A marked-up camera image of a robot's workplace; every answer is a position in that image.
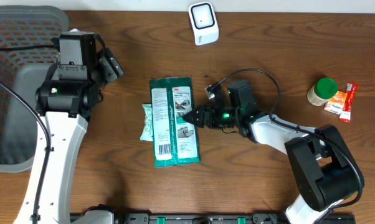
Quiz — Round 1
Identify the white green packet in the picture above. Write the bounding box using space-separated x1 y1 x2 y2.
150 77 201 167

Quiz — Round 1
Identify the teal packet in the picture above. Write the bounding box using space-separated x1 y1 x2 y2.
140 104 153 142

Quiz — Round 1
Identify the green lid spice jar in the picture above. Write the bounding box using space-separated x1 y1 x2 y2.
306 78 338 106

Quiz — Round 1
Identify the small orange box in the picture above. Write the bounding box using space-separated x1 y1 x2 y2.
324 91 347 114

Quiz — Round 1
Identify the small red sachet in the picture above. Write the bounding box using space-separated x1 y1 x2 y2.
339 82 358 123

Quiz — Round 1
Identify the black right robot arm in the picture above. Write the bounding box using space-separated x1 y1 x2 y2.
183 80 364 223

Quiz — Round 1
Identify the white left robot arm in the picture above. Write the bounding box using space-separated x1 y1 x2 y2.
15 31 123 223

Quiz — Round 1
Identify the white barcode scanner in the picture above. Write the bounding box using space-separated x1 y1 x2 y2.
188 1 219 45

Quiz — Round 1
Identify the grey plastic mesh basket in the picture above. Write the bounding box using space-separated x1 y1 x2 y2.
0 6 69 173

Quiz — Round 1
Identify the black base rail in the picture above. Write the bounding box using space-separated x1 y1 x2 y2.
69 203 356 224

